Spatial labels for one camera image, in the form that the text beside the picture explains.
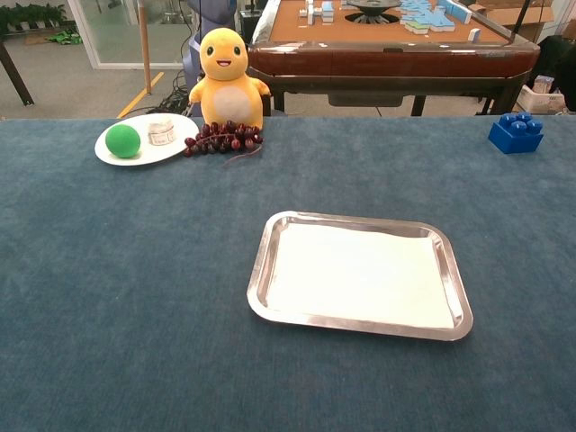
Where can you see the white storage box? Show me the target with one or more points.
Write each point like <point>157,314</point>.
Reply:
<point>540,101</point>

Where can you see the white paper sheet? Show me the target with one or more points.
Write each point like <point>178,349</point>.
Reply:
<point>360,274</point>

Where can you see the blue felt table cover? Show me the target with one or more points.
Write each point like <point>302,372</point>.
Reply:
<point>315,180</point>

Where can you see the stainless steel tray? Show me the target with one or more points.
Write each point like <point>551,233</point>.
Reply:
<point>456,288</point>

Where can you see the small cluster of mahjong tiles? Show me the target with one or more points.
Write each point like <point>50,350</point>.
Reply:
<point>317,12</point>

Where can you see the single white blue mahjong tile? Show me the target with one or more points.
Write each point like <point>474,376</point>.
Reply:
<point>474,34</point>

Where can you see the green object on floor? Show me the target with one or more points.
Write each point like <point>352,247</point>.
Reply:
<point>65,37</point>

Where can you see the blue building block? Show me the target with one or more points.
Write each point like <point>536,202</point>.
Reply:
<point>513,139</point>

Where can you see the wooden pole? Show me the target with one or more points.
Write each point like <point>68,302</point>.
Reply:
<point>144,45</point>

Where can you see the long row of mahjong tiles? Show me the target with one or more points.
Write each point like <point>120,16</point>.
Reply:
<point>456,11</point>

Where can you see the small clear jar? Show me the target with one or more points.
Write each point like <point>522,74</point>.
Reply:
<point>161,134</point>

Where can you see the seated person in black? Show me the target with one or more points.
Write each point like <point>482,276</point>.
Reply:
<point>562,58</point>

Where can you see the yellow plush duck toy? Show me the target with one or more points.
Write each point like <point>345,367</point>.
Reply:
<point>229,99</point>

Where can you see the row of potted plants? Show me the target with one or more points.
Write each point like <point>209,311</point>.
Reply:
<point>31,15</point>

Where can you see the heap of blue mahjong tiles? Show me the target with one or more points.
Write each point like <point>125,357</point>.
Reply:
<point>425,20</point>

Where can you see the brown mahjong table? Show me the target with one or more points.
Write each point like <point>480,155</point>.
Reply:
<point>382,58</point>

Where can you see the bunch of red grapes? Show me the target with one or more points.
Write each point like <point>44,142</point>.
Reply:
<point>220,139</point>

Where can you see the white round plate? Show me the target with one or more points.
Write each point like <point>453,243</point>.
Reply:
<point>148,154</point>

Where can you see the green ball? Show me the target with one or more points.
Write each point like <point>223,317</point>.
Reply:
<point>122,141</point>

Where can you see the blue grey machine base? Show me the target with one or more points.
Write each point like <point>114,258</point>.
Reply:
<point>216,9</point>

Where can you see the black table leg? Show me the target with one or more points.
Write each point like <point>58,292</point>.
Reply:
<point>13,72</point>

